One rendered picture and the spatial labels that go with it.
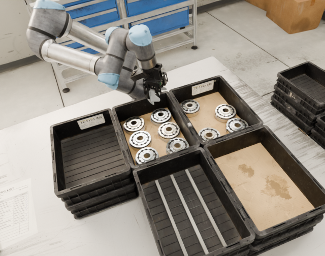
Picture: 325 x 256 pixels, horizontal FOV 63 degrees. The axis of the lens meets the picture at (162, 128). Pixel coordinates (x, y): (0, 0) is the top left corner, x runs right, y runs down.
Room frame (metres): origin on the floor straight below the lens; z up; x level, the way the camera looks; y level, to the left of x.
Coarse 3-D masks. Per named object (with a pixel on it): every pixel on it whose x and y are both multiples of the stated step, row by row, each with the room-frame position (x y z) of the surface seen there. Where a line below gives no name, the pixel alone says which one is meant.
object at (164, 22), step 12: (132, 0) 2.76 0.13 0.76; (144, 0) 2.82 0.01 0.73; (156, 0) 2.86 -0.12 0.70; (168, 0) 2.91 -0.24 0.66; (180, 0) 2.95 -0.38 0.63; (132, 12) 2.77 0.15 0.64; (144, 12) 2.81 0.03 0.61; (168, 12) 2.90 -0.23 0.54; (180, 12) 2.95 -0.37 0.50; (132, 24) 2.75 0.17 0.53; (144, 24) 2.80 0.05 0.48; (156, 24) 2.85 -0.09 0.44; (168, 24) 2.90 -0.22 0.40; (180, 24) 2.95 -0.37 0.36
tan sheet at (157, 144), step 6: (150, 114) 1.00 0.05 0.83; (144, 120) 0.96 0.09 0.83; (150, 120) 0.96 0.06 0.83; (174, 120) 0.94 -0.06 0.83; (150, 126) 0.92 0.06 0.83; (156, 126) 0.91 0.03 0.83; (150, 132) 0.88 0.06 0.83; (156, 132) 0.87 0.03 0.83; (180, 132) 0.85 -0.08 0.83; (126, 138) 0.86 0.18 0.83; (156, 138) 0.83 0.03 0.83; (156, 144) 0.79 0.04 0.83; (162, 144) 0.79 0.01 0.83; (132, 150) 0.78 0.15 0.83; (156, 150) 0.76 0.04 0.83; (162, 150) 0.75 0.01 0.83
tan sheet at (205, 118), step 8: (208, 96) 1.09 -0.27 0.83; (216, 96) 1.08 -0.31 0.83; (200, 104) 1.03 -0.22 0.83; (208, 104) 1.02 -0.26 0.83; (216, 104) 1.01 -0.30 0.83; (200, 112) 0.97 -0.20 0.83; (208, 112) 0.96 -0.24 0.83; (192, 120) 0.92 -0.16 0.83; (200, 120) 0.91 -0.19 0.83; (208, 120) 0.90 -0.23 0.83; (216, 120) 0.90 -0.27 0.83; (200, 128) 0.86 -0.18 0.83; (216, 128) 0.85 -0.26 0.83; (224, 128) 0.84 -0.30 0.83
